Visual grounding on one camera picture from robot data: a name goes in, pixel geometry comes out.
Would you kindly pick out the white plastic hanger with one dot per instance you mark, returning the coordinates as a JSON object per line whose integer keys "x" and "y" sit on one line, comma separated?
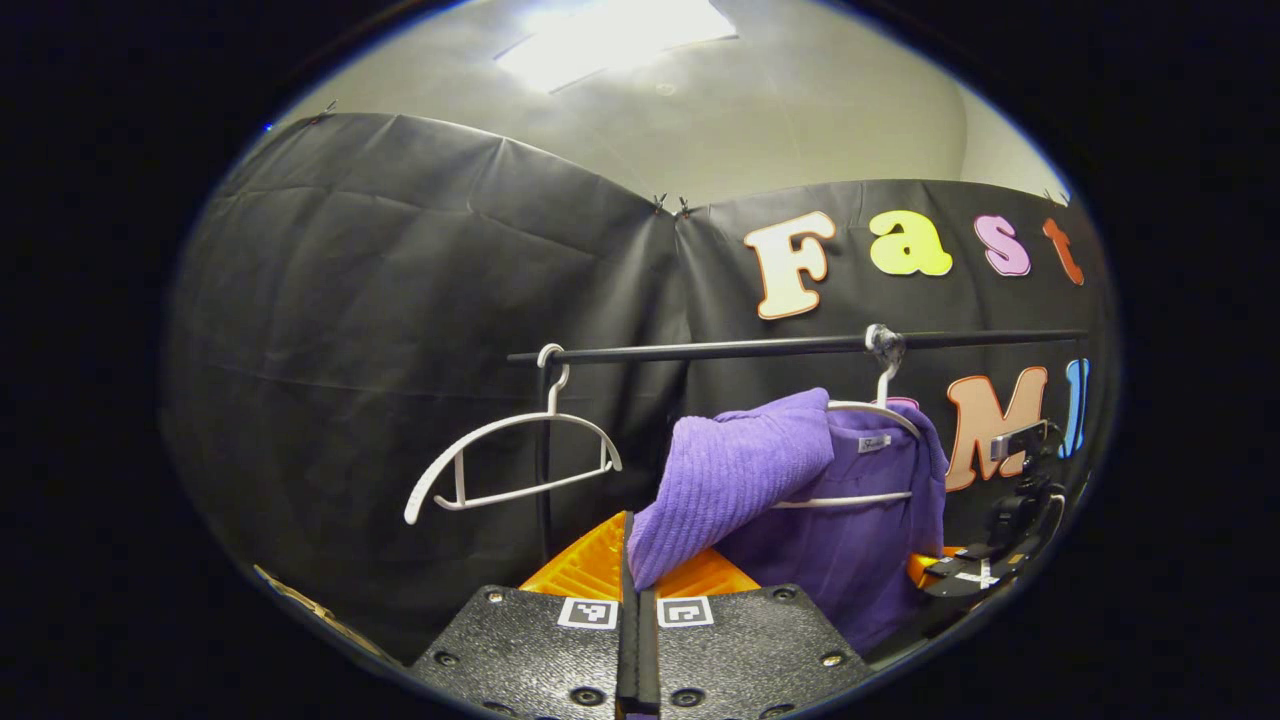
{"x": 552, "y": 395}

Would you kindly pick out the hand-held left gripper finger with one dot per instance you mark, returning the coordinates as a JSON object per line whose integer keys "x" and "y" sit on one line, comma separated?
{"x": 648, "y": 660}
{"x": 629, "y": 660}

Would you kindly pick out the black clothes rack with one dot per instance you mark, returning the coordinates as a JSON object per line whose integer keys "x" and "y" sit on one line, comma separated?
{"x": 720, "y": 348}

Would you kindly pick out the white hanger with hook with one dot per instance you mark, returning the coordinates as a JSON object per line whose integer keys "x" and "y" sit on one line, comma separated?
{"x": 870, "y": 406}

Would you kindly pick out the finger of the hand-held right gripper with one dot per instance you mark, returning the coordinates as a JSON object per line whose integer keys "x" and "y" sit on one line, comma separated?
{"x": 960, "y": 580}

